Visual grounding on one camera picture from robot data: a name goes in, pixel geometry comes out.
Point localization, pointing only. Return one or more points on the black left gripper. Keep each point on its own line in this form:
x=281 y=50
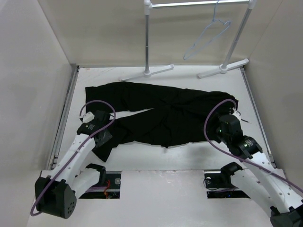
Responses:
x=106 y=138

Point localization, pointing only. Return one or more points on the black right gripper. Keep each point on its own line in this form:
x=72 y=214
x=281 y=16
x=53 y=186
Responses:
x=219 y=122

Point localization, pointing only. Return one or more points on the black trousers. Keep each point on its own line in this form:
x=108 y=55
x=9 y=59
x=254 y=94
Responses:
x=165 y=116

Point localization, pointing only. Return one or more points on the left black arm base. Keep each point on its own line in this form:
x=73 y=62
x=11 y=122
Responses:
x=109 y=188

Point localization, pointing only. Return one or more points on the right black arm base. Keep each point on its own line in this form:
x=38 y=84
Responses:
x=219 y=187

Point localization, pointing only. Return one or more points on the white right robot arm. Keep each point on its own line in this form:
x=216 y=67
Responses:
x=259 y=180

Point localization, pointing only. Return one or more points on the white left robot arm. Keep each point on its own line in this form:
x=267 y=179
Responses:
x=57 y=190

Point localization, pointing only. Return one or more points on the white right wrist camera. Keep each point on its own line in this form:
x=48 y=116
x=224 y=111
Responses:
x=235 y=113

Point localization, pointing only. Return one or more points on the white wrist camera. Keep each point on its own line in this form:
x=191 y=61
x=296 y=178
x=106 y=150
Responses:
x=87 y=117
x=235 y=113

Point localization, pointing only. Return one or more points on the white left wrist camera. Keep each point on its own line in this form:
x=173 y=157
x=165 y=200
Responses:
x=87 y=117

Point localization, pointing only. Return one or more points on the left aluminium table rail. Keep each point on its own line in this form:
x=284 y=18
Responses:
x=54 y=153

